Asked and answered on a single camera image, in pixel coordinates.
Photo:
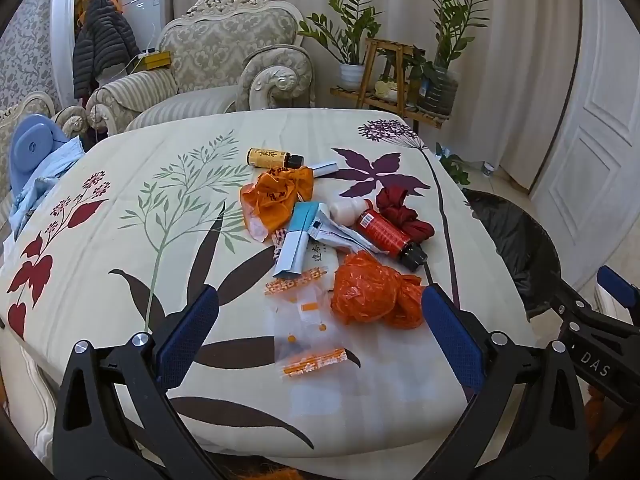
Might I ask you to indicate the orange printed plastic bag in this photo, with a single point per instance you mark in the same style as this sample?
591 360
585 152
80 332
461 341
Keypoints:
280 195

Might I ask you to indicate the tall plant glass pot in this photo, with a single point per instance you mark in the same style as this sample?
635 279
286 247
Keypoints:
440 90

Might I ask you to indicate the trailing plant on stand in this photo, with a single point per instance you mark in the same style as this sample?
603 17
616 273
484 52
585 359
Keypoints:
412 67

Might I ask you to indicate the small yellow pot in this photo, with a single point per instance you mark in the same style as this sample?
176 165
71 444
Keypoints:
385 91

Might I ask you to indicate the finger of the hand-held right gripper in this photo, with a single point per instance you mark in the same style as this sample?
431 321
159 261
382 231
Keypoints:
617 286
580 305

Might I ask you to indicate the ornate beige armchair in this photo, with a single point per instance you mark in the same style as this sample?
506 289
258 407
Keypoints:
225 45

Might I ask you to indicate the light blue cloth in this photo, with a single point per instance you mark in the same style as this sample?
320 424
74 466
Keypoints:
50 172

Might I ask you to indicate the yellow box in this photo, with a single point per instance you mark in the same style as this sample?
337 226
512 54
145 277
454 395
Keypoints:
157 60

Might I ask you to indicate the dark red cloth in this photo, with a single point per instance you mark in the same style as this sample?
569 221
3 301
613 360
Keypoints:
400 210

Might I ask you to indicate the white ornate chair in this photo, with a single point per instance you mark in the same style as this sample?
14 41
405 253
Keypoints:
30 400

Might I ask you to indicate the black puffer jacket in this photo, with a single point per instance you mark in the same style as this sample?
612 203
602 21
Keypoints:
105 40

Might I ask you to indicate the white wrapper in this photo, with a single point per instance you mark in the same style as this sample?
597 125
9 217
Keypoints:
335 235

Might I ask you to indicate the small white blue box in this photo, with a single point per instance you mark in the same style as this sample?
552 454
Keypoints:
325 169

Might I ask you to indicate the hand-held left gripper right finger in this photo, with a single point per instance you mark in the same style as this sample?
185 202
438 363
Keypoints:
452 335

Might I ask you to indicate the leafy plant white pot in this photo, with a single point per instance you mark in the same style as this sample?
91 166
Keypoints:
352 74

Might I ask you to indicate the blue plastic seat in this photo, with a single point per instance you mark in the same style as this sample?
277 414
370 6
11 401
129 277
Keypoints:
32 142

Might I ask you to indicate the wooden plant stand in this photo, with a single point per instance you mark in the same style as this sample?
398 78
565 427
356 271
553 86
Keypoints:
372 60

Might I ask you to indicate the small white cup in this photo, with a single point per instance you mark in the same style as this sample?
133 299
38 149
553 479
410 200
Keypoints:
489 168

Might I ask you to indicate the red bottle black cap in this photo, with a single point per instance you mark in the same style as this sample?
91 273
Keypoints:
385 232

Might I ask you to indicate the clear bag orange print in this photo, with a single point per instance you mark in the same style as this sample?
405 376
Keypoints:
300 312

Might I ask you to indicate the ornate beige sofa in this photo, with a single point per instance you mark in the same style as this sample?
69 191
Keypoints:
30 105

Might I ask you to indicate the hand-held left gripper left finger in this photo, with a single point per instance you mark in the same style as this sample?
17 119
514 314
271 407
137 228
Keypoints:
187 340

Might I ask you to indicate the pothos plant white pot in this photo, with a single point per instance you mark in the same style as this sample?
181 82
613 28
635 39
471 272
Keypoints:
455 165

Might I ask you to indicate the white bottle red cap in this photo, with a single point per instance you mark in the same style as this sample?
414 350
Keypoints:
345 211

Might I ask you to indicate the white panel door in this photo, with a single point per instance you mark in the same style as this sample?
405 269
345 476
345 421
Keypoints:
590 135

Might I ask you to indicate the plain orange plastic bag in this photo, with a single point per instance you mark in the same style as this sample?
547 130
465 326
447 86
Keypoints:
370 295

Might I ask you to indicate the yellow bottle black cap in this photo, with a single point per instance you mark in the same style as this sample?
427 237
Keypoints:
272 157

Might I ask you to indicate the blue white carton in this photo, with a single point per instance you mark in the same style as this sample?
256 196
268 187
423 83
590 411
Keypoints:
295 245

